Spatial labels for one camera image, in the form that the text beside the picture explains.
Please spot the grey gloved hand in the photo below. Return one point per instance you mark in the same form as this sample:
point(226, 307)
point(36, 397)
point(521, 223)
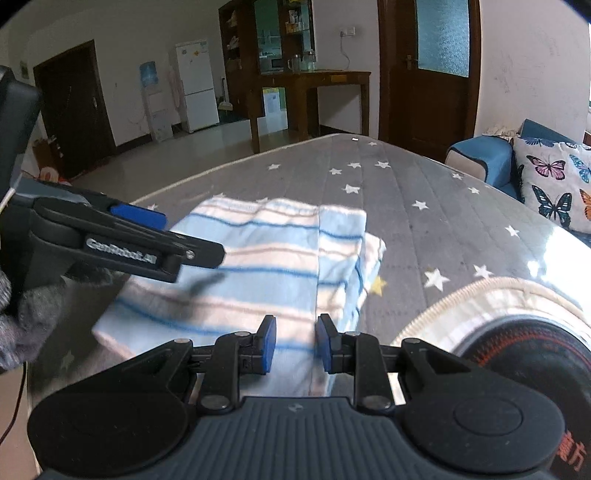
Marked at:
point(28, 319)

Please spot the dark wooden display cabinet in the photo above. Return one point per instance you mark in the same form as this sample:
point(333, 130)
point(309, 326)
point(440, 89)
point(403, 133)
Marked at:
point(260, 37)

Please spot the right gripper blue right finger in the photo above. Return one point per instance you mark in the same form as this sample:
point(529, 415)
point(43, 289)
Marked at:
point(362, 357)

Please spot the water dispenser blue bottle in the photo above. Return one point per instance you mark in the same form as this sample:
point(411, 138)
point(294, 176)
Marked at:
point(154, 103)

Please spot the white refrigerator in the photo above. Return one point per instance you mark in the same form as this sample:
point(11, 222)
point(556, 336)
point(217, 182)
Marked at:
point(197, 101)

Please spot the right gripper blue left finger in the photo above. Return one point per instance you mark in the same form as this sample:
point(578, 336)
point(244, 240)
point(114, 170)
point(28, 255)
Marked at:
point(232, 356)

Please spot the blue sofa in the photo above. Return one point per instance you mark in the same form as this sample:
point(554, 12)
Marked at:
point(491, 159)

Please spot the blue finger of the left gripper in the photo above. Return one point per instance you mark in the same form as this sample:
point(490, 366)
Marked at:
point(148, 253)
point(141, 216)

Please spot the dark wooden side table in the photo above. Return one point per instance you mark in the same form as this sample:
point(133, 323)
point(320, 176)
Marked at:
point(303, 90)

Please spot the butterfly print pillow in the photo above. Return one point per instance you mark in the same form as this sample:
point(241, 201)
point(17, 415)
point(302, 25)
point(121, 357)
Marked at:
point(554, 180)

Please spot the blue beige striped shirt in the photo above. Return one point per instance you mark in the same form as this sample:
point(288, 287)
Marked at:
point(283, 258)

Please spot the black induction cooktop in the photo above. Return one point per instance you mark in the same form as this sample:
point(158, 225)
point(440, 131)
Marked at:
point(549, 359)

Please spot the dark wooden door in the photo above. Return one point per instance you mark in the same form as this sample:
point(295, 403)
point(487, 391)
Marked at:
point(430, 68)

